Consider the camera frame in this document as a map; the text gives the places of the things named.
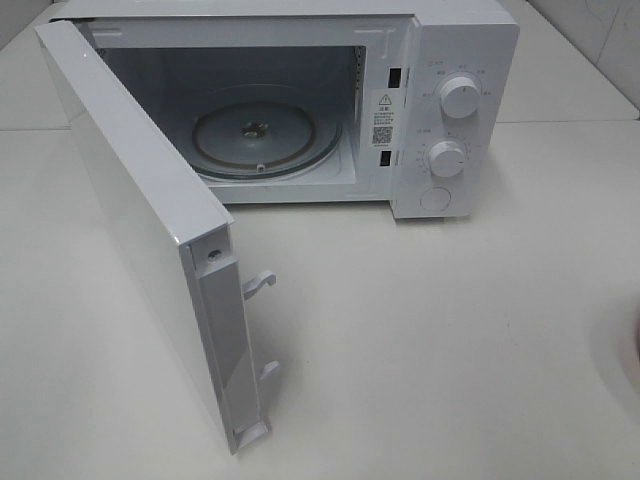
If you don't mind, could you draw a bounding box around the glass microwave turntable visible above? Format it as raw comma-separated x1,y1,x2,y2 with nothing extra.
189,101,342,180

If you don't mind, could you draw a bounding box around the pink speckled plate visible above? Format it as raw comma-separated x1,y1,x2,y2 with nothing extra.
619,302,639,375

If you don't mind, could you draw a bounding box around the round white door button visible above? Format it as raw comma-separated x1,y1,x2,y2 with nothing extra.
420,187,452,212

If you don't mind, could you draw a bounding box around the white microwave oven body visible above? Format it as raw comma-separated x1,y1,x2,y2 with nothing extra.
46,1,519,219

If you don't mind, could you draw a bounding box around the white microwave door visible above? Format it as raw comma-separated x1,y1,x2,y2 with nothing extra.
36,20,279,452

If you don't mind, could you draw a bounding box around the warning sticker with QR code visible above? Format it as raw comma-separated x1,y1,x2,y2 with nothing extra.
369,89,398,149

